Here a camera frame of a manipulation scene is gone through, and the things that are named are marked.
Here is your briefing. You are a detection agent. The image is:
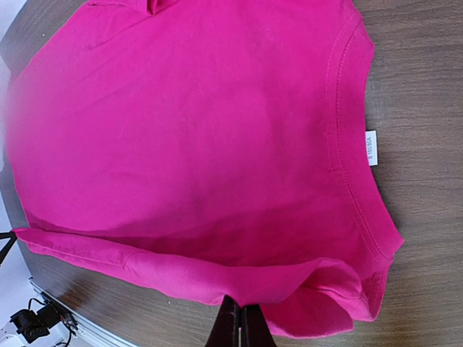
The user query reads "red garment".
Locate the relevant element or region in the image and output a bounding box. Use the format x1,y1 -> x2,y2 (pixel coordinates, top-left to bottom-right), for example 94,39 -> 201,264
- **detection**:
6,1 -> 403,338

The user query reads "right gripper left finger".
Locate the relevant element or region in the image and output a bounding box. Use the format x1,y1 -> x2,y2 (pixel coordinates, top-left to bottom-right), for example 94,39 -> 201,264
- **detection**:
205,296 -> 241,347

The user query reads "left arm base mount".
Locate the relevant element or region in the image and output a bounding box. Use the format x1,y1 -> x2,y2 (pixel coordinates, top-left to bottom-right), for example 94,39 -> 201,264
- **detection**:
1,297 -> 77,346

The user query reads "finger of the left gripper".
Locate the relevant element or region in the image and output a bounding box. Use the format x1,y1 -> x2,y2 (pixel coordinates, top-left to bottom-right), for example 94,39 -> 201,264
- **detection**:
0,231 -> 17,265

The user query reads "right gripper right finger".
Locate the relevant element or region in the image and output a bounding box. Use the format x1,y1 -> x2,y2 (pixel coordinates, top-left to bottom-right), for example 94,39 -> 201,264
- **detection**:
241,305 -> 276,347

